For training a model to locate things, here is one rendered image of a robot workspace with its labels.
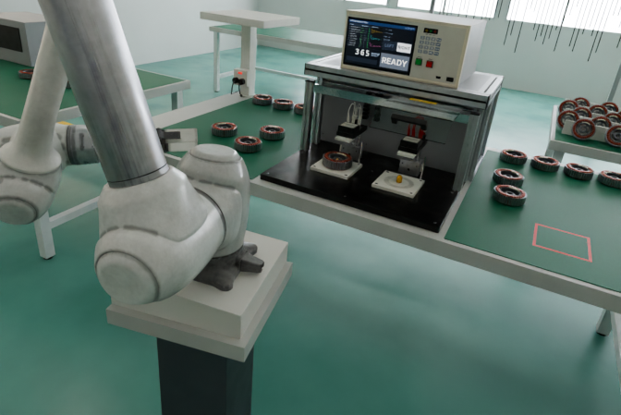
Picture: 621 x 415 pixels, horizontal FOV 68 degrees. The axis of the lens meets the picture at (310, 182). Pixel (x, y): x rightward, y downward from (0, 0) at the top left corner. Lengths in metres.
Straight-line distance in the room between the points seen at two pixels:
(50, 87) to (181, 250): 0.39
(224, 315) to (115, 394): 1.03
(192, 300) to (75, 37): 0.53
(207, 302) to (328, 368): 1.09
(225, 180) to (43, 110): 0.34
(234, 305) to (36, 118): 0.51
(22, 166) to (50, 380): 1.22
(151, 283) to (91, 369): 1.31
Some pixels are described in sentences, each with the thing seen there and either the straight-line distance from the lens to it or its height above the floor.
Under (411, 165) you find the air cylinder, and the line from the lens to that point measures 1.78.
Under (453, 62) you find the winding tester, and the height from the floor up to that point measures 1.20.
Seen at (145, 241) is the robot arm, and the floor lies 1.04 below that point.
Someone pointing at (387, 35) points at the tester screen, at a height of 1.25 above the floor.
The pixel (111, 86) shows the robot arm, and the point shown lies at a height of 1.26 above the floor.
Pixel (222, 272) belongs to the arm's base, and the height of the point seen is 0.84.
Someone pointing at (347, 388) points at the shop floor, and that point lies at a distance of 1.95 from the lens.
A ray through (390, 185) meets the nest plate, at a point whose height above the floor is 0.78.
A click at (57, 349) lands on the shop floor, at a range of 2.18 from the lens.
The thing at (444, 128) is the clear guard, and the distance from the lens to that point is 1.46.
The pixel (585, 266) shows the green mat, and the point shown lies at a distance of 1.54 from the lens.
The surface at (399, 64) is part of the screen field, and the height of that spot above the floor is 1.16.
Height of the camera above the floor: 1.44
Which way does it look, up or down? 25 degrees down
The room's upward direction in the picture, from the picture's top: 5 degrees clockwise
